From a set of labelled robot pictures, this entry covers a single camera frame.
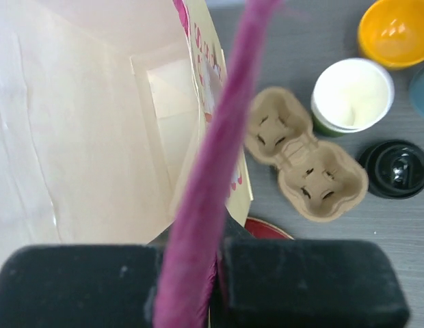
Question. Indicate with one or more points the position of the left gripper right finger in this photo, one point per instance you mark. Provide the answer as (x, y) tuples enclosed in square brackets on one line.
[(304, 283)]

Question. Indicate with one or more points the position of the stack of black lids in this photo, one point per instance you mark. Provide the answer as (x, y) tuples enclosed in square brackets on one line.
[(395, 169)]

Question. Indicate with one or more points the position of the stack of paper cups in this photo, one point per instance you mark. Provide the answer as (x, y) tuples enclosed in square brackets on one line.
[(350, 96)]

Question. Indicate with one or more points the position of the red round tray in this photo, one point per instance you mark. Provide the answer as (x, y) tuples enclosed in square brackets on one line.
[(262, 229)]

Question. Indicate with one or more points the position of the pink paper gift bag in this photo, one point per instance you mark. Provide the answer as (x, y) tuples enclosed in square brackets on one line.
[(121, 123)]

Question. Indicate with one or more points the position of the orange bowl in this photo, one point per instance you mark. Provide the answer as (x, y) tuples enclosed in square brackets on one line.
[(391, 33)]

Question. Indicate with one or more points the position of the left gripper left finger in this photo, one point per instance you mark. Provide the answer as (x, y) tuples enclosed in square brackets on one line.
[(80, 286)]

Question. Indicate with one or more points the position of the blue straw holder cup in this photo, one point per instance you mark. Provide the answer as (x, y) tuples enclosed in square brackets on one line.
[(416, 91)]

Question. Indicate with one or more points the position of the cardboard cup carrier tray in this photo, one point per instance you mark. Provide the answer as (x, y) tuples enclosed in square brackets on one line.
[(319, 178)]

